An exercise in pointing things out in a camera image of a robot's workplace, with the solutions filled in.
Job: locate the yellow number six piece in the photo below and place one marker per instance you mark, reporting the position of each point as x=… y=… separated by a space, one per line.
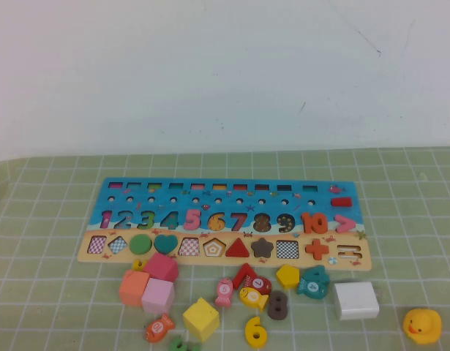
x=251 y=331

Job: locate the blue wooden number puzzle board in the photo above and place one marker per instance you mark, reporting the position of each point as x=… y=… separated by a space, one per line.
x=232 y=204

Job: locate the pink number five piece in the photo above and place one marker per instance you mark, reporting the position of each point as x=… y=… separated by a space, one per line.
x=197 y=222

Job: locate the red triangle piece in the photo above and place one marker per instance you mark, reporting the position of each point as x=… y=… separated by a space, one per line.
x=239 y=250

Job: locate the brown star piece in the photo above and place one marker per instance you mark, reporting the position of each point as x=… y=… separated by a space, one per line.
x=262 y=248

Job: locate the teal heart piece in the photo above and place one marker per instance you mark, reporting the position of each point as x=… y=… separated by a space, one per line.
x=165 y=243

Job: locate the orange number ten piece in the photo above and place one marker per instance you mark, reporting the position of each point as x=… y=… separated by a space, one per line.
x=306 y=223

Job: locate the red number seven piece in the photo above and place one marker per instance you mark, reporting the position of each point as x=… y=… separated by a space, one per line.
x=243 y=274

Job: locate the green circle piece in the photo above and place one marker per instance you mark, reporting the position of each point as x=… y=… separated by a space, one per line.
x=140 y=244

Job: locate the orange plus sign piece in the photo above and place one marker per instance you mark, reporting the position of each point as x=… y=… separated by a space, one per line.
x=317 y=249

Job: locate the yellow pentagon piece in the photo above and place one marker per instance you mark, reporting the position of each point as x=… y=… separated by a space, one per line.
x=287 y=276

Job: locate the red minus sign piece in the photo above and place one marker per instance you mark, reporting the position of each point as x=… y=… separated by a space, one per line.
x=341 y=202

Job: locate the yellow fish piece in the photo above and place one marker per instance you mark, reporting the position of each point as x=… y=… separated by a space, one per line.
x=252 y=295

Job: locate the small yellow wooden piece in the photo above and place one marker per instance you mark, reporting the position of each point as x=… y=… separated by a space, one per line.
x=138 y=265

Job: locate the pink greater-than sign piece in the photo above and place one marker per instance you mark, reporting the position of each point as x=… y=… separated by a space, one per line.
x=350 y=224

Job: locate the teal number four piece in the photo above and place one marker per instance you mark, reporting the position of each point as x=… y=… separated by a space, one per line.
x=319 y=272

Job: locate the brown number eight piece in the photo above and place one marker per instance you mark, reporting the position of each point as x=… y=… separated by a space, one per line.
x=277 y=305

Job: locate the green number piece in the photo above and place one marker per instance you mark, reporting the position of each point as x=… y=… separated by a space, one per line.
x=177 y=344

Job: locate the magenta cube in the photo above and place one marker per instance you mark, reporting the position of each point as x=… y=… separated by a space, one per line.
x=160 y=267

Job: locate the red fish numbered seven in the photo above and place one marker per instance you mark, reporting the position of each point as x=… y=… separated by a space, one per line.
x=259 y=283

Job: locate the pink fish numbered five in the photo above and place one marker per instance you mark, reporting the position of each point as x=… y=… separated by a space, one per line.
x=224 y=290

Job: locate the light pink cube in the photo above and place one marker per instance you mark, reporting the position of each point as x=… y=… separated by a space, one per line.
x=157 y=296

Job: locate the orange cube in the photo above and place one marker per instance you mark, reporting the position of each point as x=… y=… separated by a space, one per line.
x=133 y=289

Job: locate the yellow cube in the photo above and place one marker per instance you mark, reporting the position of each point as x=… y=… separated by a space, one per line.
x=200 y=321

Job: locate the orange fish numbered ten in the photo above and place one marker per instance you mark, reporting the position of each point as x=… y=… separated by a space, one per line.
x=158 y=327

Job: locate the white charger block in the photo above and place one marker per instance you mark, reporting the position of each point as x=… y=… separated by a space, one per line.
x=356 y=301

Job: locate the yellow rubber duck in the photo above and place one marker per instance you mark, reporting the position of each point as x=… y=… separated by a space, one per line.
x=422 y=323

